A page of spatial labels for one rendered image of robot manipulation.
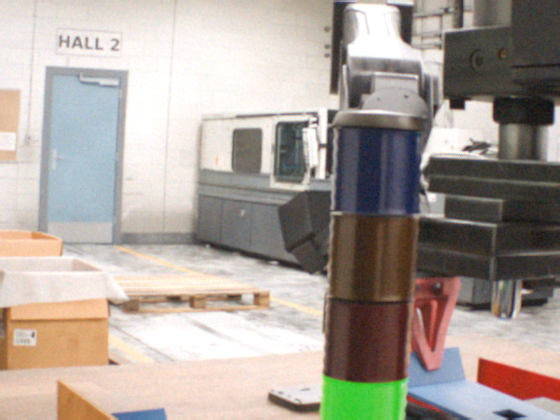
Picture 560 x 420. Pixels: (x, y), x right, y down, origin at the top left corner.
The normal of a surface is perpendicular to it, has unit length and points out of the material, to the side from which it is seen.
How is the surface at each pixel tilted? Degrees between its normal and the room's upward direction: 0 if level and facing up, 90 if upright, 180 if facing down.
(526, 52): 90
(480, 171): 90
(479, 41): 90
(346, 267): 76
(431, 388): 4
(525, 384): 90
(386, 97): 69
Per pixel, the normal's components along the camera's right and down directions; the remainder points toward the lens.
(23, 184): 0.48, 0.07
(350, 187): -0.62, 0.25
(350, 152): -0.60, -0.23
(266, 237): -0.88, -0.01
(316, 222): 0.49, -0.35
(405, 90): -0.01, -0.30
